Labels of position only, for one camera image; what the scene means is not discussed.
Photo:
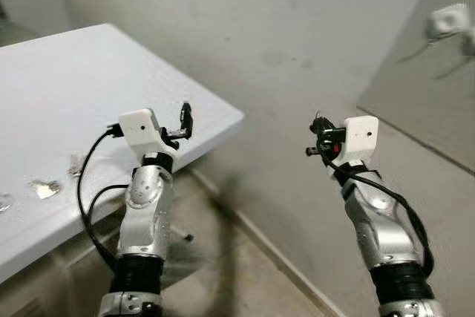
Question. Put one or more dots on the silver key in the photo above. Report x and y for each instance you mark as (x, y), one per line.
(46, 188)
(76, 162)

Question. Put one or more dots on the white folding table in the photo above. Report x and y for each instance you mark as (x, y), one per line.
(74, 102)

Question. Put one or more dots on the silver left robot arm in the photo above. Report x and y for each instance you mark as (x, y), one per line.
(145, 213)

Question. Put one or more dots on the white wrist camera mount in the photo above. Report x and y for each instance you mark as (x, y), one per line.
(141, 130)
(361, 137)

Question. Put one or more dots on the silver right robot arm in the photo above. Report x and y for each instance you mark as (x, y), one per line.
(382, 235)

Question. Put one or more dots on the black-headed key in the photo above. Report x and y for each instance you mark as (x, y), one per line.
(312, 151)

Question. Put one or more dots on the grey wall panel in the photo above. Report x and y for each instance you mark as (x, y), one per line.
(415, 87)

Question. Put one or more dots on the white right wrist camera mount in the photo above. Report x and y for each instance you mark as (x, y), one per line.
(361, 137)

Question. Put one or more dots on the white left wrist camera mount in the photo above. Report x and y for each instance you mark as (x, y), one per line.
(141, 130)

